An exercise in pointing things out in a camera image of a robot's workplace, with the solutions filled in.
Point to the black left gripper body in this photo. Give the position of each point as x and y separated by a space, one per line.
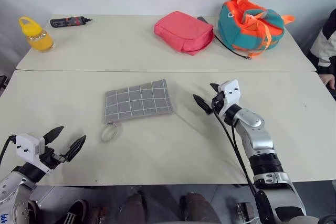
51 159

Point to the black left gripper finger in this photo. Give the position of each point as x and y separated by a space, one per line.
76 146
53 133

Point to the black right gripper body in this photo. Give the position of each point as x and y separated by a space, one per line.
218 102

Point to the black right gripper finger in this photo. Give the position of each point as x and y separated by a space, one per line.
202 103
215 87

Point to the grey checked fabric pouch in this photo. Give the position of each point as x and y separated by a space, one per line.
137 100

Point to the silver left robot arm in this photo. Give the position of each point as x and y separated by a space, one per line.
15 190

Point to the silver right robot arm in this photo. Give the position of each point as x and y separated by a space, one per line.
260 142

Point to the bystander bare hand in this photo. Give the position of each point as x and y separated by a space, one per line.
329 80

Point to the black shoe with white stripes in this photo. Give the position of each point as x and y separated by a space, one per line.
74 212

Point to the pink fabric pouch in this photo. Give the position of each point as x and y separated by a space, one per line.
183 32

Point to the teal and orange fabric bag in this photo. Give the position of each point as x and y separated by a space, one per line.
249 27

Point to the yellow-capped bottle with orange liquid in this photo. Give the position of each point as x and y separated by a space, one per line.
39 39

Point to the dark brown rounded shape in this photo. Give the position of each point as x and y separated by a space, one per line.
199 208

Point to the black and red electric screwdriver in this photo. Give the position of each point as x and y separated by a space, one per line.
67 22

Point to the person in black white jacket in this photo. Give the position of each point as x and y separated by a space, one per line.
325 43

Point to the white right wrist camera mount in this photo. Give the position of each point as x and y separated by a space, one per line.
231 90

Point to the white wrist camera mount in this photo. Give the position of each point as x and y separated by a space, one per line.
231 90
26 145

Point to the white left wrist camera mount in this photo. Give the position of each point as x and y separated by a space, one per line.
26 145

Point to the metal bracket under table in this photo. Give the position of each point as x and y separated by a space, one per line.
244 211

